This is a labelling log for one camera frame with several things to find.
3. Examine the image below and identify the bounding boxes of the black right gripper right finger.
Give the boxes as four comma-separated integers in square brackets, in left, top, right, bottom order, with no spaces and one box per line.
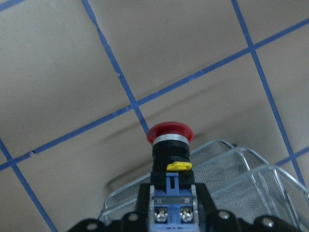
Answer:
[195,183,300,232]

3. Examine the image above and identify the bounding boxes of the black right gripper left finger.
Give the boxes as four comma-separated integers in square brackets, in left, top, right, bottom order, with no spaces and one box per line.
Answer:
[69,184,151,232]

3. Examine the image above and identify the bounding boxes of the red emergency stop button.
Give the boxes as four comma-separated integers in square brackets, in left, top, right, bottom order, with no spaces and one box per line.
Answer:
[147,122,200,232]

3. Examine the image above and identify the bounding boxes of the wire mesh shelf basket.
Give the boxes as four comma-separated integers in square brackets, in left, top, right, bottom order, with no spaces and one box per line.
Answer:
[99,140,309,232]

